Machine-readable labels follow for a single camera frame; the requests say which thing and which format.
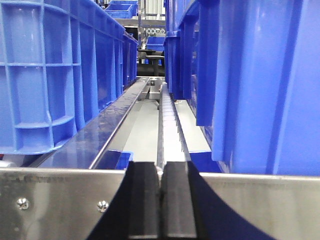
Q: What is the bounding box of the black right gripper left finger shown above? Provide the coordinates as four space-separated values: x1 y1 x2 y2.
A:
87 161 160 240

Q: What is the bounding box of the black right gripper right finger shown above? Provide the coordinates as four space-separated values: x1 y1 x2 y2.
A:
161 161 275 240

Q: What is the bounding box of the large blue crate on shelf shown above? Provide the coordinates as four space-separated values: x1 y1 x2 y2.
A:
0 0 125 155

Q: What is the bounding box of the distant blue bin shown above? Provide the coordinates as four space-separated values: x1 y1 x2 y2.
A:
105 0 138 19

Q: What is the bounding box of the blue crate right side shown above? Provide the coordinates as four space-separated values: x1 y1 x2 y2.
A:
164 0 320 176

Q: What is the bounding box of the roller track rail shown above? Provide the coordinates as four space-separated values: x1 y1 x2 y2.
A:
156 83 191 170

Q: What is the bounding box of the steel guide rail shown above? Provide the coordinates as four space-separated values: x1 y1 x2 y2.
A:
24 77 150 170

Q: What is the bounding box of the stainless steel shelf rail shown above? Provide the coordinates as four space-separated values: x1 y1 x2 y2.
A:
0 168 320 240

